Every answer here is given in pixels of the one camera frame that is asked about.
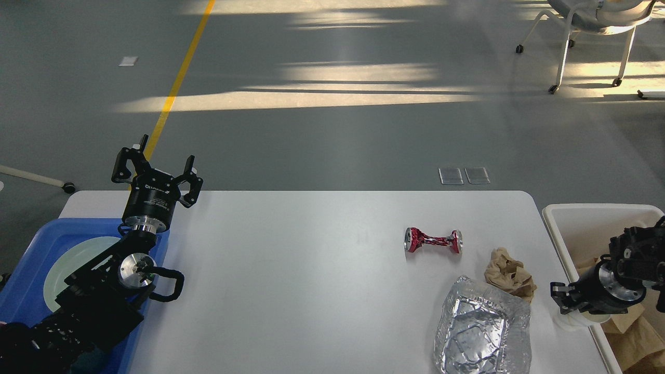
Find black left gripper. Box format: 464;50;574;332
111;134;204;233

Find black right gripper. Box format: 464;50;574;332
550;260;646;315

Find small white paper cup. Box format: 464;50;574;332
553;311;611;331

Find brown paper bag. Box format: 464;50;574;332
575;257;645;334
602;316;664;373

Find pale green plate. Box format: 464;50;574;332
43;236;119;312

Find dark green mug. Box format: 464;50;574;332
67;348;111;373

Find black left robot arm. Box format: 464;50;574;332
2;135;203;373

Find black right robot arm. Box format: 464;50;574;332
550;218;664;315

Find crumpled brown paper ball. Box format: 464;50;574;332
484;248;538;303

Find white plastic bin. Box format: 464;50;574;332
542;203;663;373

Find white chair at left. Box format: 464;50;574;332
1;165;77;194

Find metal floor socket plates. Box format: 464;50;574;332
438;167;491;185

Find red candy wrapper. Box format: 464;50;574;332
404;227;463;254

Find blue plastic tray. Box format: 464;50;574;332
1;218;169;373

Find white chair on casters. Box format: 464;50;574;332
515;1;656;95

